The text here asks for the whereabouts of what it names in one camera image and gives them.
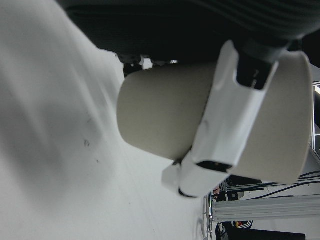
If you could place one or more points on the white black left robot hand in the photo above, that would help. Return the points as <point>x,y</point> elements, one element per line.
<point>225,120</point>

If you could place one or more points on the beige paper cup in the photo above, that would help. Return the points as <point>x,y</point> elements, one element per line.
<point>160,112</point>

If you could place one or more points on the black flat panel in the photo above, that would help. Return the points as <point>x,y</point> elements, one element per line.
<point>262,236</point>

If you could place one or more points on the aluminium frame beam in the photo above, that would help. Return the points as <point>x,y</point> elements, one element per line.
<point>262,207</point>

